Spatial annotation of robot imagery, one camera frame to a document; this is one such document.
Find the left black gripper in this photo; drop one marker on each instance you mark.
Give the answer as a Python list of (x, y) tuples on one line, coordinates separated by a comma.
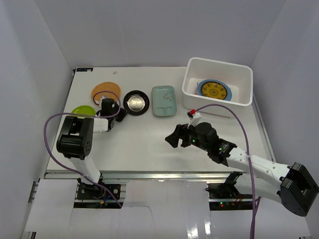
[(118, 113)]

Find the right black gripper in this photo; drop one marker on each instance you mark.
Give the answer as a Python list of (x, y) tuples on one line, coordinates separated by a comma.
[(181, 131)]

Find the green round plate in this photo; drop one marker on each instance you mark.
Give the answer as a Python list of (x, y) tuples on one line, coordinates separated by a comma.
[(82, 109)]

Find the black round plate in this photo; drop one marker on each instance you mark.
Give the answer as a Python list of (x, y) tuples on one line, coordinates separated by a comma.
[(136, 103)]

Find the yellow patterned black-rimmed plate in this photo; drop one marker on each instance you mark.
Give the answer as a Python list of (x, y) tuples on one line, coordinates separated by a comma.
[(214, 90)]

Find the blue round plate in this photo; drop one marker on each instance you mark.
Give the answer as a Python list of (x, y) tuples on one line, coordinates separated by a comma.
[(198, 90)]

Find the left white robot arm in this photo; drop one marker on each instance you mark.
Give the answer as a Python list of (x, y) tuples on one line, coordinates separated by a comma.
[(75, 142)]

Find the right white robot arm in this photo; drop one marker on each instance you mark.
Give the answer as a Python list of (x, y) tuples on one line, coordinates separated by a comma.
[(290, 185)]

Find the white plastic bin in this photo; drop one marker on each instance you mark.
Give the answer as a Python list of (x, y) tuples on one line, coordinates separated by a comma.
[(238, 78)]

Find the orange woven round plate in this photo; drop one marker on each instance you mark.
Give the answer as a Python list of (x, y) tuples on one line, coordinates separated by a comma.
[(104, 89)]

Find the teal rectangular ceramic plate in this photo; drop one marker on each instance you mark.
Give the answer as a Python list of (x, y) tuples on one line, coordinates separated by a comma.
[(164, 101)]

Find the dark label sticker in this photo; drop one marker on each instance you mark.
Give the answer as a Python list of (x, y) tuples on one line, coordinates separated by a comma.
[(84, 69)]

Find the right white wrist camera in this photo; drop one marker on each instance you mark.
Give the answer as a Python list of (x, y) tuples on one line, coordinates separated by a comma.
[(194, 117)]

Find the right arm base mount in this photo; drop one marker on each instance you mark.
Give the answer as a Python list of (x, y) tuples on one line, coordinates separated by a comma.
[(223, 197)]

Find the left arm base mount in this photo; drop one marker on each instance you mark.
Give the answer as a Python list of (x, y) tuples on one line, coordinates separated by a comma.
[(93, 197)]

